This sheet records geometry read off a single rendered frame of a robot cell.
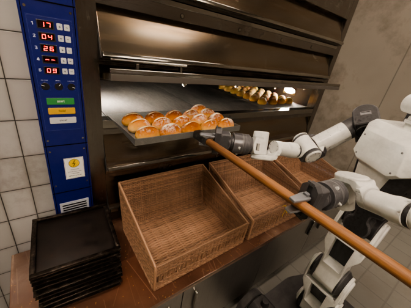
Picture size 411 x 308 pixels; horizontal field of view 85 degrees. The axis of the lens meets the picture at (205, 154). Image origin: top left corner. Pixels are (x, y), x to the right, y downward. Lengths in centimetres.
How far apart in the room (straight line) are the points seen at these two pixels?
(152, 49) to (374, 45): 360
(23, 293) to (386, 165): 144
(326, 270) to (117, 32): 142
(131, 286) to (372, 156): 111
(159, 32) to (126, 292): 113
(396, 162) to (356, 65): 340
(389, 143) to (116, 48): 108
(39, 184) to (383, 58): 413
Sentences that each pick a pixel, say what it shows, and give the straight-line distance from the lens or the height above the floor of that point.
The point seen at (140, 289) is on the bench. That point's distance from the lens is 115.
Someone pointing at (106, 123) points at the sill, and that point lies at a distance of 112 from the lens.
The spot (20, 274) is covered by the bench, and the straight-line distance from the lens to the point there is 132.
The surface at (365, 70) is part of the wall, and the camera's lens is 425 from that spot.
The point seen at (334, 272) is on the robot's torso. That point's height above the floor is 70.
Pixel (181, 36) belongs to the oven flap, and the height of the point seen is 157.
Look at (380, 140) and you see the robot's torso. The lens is 103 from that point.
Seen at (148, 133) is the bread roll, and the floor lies 122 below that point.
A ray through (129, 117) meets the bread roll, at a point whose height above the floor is 123.
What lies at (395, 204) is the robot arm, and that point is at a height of 128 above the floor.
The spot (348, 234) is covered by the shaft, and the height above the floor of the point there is 121.
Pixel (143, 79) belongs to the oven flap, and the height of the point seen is 140.
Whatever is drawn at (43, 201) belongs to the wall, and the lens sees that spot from 127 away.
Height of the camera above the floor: 156
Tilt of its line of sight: 26 degrees down
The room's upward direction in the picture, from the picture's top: 10 degrees clockwise
